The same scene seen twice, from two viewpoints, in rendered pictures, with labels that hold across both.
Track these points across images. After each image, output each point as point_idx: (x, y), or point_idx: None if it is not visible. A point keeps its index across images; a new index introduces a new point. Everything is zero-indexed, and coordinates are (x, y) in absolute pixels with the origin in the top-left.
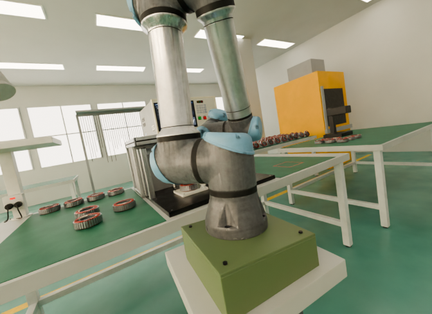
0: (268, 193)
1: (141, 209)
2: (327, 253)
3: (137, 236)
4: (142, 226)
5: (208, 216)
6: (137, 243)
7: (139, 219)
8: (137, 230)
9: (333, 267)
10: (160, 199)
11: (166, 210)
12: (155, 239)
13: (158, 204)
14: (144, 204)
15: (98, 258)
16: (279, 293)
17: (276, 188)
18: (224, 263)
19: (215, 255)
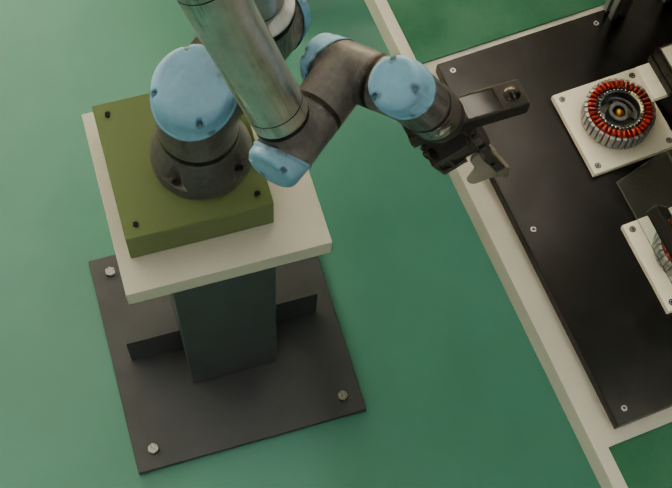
0: (549, 380)
1: None
2: (147, 284)
3: (379, 15)
4: (417, 15)
5: None
6: (377, 20)
7: (469, 3)
8: (399, 9)
9: (120, 272)
10: (583, 35)
11: (456, 58)
12: (391, 53)
13: (530, 34)
14: None
15: None
16: (112, 193)
17: (570, 419)
18: (105, 112)
19: (128, 107)
